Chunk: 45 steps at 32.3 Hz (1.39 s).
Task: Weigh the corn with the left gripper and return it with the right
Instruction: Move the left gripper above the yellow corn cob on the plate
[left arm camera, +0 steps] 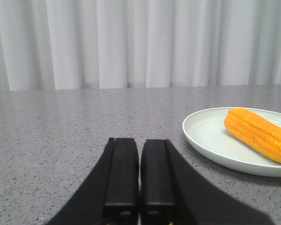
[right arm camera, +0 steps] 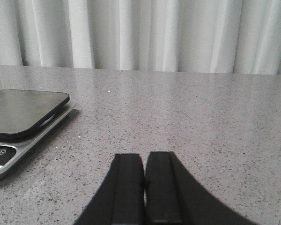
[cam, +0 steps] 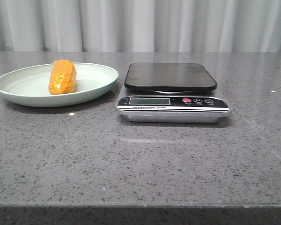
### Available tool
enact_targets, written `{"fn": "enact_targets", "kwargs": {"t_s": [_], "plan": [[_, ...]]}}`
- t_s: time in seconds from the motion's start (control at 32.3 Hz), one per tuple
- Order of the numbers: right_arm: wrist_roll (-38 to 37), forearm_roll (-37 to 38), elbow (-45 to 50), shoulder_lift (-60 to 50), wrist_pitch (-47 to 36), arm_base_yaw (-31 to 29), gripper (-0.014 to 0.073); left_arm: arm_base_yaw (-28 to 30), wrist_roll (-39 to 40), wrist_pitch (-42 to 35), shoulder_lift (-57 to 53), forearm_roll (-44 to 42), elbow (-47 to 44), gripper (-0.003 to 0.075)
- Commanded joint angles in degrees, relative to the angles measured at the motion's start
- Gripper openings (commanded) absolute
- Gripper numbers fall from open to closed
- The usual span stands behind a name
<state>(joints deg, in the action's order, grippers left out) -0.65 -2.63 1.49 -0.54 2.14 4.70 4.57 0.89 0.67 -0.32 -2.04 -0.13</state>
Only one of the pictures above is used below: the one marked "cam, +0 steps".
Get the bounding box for yellow corn cob piece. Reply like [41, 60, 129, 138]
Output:
[48, 60, 77, 95]

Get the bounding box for white pleated curtain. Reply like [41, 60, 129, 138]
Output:
[0, 0, 281, 53]

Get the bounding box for black silver kitchen scale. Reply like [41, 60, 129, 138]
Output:
[116, 62, 232, 123]

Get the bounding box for pale green plate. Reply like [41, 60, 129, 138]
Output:
[0, 63, 118, 107]

